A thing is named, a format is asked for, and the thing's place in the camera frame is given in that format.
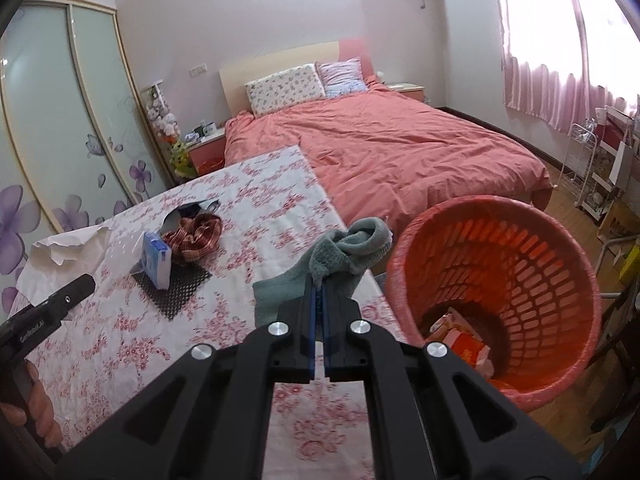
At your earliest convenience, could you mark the blue tissue packet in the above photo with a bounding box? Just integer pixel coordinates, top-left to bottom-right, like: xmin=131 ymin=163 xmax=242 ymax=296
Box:
xmin=141 ymin=232 xmax=171 ymax=290

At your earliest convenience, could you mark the white wire rack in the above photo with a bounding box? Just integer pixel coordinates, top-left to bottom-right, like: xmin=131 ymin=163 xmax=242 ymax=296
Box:
xmin=555 ymin=118 xmax=599 ymax=208

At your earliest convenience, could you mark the pink window curtain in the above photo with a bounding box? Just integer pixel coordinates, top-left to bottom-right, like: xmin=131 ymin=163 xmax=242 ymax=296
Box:
xmin=498 ymin=0 xmax=639 ymax=131

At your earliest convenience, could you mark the red plastic laundry basket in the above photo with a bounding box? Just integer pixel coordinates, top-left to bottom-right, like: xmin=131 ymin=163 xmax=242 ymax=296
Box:
xmin=385 ymin=195 xmax=602 ymax=412

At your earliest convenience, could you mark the red plaid cloth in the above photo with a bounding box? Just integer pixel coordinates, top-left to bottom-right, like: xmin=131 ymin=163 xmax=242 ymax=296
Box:
xmin=160 ymin=212 xmax=224 ymax=266

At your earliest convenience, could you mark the red instant noodle cup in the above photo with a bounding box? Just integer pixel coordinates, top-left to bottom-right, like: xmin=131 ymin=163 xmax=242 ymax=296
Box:
xmin=425 ymin=308 xmax=495 ymax=378

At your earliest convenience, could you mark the bed with coral duvet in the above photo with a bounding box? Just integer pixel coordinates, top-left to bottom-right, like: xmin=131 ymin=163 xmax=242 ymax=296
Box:
xmin=220 ymin=38 xmax=552 ymax=234

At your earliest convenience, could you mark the person left hand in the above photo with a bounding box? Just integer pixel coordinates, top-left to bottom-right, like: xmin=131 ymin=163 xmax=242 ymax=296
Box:
xmin=1 ymin=361 xmax=63 ymax=448

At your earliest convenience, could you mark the floral pink tablecloth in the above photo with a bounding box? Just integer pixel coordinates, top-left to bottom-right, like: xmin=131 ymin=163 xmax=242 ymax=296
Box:
xmin=32 ymin=146 xmax=373 ymax=479

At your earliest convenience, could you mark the pink right nightstand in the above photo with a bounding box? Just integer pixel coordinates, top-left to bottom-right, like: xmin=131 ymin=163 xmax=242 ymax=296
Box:
xmin=387 ymin=82 xmax=425 ymax=103

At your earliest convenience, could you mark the pink striped pillow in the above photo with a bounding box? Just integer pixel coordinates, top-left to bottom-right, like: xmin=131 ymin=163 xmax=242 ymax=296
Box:
xmin=316 ymin=56 xmax=368 ymax=99

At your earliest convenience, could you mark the floral white pillow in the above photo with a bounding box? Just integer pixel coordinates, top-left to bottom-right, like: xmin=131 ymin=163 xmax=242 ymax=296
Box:
xmin=244 ymin=63 xmax=326 ymax=116

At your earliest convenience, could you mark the sliding wardrobe with flowers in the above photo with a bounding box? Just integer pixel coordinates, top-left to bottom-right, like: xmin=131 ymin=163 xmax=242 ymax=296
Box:
xmin=1 ymin=0 xmax=174 ymax=315

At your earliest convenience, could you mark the pink left nightstand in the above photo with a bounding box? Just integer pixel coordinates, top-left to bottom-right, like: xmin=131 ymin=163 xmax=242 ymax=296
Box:
xmin=186 ymin=128 xmax=226 ymax=177

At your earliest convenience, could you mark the white rolling cart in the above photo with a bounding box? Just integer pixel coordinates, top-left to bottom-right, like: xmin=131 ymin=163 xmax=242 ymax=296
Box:
xmin=582 ymin=105 xmax=639 ymax=223

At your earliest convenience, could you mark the pink nightstand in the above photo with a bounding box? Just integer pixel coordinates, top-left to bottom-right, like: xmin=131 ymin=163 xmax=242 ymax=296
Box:
xmin=186 ymin=128 xmax=226 ymax=177
xmin=387 ymin=82 xmax=425 ymax=103

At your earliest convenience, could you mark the black mesh anti-slip mat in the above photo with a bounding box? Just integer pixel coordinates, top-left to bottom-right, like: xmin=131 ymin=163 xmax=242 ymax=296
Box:
xmin=130 ymin=262 xmax=212 ymax=321

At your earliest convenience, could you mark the white crumpled paper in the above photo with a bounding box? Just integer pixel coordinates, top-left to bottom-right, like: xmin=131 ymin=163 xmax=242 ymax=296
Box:
xmin=17 ymin=226 xmax=111 ymax=304

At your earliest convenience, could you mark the stuffed toy display rack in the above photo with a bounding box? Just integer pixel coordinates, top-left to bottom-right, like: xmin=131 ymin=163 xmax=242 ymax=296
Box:
xmin=141 ymin=82 xmax=198 ymax=183

